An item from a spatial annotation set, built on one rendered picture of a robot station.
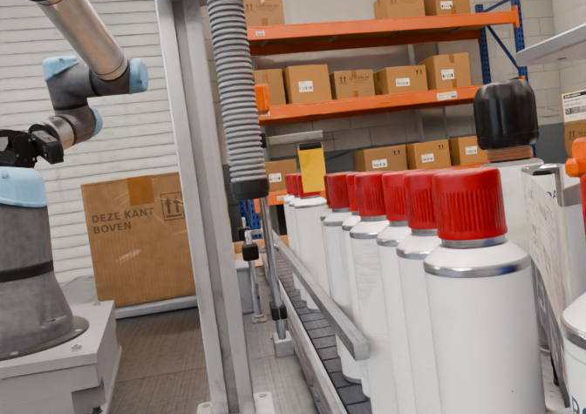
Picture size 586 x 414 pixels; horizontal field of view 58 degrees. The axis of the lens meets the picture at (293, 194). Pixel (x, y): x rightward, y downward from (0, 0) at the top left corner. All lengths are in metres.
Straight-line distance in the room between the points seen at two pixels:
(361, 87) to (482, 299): 4.50
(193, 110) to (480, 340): 0.40
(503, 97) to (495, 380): 0.54
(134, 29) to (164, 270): 4.09
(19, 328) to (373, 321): 0.46
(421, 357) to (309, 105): 4.16
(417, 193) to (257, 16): 4.29
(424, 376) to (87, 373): 0.45
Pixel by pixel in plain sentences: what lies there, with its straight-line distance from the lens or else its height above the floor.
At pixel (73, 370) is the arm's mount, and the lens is 0.69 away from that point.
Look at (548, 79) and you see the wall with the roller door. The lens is 6.75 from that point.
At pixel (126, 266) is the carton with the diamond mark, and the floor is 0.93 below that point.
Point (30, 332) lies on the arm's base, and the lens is 0.74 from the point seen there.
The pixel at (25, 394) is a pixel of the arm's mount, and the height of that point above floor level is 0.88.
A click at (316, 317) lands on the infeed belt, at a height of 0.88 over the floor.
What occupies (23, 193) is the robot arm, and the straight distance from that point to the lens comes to 0.74.
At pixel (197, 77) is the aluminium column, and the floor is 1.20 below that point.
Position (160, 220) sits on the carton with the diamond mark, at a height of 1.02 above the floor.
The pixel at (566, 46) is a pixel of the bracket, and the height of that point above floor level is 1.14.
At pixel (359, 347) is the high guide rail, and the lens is 0.41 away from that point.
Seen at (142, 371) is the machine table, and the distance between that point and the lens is 0.84.
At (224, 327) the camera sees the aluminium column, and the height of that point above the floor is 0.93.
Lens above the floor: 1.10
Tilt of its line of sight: 3 degrees down
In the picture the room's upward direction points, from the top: 7 degrees counter-clockwise
